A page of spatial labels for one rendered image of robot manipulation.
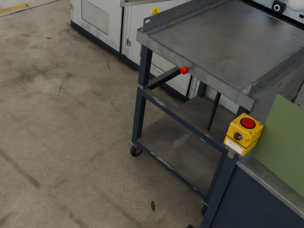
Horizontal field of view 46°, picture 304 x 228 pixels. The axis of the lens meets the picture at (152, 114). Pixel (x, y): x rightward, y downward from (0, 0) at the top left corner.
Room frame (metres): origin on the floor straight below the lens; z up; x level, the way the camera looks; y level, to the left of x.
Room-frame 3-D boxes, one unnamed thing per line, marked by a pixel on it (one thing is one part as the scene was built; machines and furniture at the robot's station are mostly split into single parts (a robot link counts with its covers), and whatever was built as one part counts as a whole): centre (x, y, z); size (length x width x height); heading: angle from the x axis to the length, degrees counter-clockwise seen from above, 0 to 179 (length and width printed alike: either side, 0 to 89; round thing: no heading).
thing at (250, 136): (0.86, -0.30, 0.85); 0.08 x 0.08 x 0.10; 52
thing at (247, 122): (0.86, -0.30, 0.90); 0.04 x 0.04 x 0.02
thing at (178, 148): (1.51, -0.33, 0.46); 0.64 x 0.58 x 0.66; 142
